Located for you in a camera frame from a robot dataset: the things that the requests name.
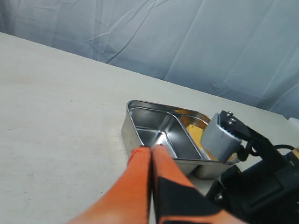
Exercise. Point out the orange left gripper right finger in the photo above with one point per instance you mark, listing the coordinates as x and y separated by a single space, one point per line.
176 199

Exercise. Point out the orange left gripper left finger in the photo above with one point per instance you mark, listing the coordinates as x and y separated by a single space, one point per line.
128 200

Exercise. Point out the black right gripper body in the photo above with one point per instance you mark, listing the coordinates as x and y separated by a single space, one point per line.
259 196

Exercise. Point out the yellow toy cheese wedge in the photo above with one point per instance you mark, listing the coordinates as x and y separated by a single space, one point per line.
196 134

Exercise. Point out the stainless steel lunch box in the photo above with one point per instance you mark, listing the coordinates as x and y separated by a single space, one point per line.
150 124

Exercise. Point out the grey backdrop curtain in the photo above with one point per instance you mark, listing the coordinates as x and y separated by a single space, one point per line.
243 50

